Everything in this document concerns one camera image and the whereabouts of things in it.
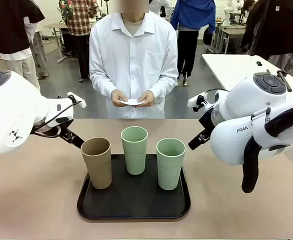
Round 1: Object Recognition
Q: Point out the person's right forearm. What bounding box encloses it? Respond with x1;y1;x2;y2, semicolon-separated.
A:
89;69;120;101

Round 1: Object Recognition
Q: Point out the person in plaid shirt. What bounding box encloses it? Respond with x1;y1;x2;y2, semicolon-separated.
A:
58;0;99;83

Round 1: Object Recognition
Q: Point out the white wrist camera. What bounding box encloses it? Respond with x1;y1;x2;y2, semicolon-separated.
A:
187;91;210;113
66;91;87;109

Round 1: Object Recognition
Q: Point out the person in white top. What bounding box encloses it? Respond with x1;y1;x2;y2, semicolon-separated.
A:
148;0;174;20

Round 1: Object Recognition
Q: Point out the person's left forearm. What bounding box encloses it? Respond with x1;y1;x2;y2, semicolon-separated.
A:
147;69;179;101

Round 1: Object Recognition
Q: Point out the person in white shirt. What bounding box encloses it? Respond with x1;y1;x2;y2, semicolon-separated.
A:
89;9;179;120

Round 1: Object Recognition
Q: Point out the person in grey trousers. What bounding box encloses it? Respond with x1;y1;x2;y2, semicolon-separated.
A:
23;16;50;80

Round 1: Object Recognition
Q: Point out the white strap on right arm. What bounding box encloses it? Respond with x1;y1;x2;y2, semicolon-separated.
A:
250;107;273;138

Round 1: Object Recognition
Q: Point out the black bag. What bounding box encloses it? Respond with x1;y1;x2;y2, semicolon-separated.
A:
202;26;214;46

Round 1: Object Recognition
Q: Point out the person in blue jacket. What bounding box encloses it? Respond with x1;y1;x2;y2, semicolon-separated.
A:
170;0;217;86

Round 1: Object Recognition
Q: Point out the black plastic tray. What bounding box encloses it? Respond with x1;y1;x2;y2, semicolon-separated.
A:
76;153;192;221

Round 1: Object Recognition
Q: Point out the person in black coat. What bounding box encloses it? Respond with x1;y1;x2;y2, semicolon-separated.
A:
240;0;293;74

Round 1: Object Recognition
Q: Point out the light green plastic cup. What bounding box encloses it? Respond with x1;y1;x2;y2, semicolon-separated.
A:
156;138;187;191
120;126;149;175

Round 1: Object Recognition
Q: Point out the white scalloped paper coaster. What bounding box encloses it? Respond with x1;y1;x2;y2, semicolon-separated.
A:
118;98;146;106

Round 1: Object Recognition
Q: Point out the person's left hand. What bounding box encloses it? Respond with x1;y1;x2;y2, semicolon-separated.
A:
135;89;156;108

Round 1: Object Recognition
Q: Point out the grey background desk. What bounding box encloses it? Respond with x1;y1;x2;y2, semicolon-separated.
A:
44;22;71;63

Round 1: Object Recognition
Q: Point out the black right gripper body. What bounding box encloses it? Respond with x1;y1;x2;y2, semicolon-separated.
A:
198;109;216;135

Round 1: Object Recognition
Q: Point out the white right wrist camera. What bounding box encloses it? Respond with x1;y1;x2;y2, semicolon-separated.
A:
187;91;210;113

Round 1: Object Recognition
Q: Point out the person in black top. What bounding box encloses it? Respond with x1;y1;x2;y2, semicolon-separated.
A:
0;0;46;91

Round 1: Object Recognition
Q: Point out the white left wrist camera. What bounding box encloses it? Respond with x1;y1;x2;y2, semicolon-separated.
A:
66;91;87;109

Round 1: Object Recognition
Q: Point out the brown plastic cup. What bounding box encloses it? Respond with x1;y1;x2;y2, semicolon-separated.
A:
80;137;113;190

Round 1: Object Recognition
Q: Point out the white side table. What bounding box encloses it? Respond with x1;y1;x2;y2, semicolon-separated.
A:
201;53;293;101

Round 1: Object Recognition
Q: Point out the black rod with clamp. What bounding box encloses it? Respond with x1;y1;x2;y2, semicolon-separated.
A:
276;69;293;93

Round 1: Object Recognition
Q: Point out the row of grey desks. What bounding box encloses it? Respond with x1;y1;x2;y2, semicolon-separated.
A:
214;21;247;55

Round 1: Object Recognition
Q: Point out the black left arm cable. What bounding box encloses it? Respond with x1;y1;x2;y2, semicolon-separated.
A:
32;99;82;139

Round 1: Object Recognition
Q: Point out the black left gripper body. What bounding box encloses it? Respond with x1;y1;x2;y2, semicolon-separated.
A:
57;119;74;141

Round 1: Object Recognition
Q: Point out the black tripod stand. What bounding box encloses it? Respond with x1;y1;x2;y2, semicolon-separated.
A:
248;0;272;56

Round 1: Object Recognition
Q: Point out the person's right hand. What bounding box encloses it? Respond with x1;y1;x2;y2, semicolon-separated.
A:
111;89;132;108

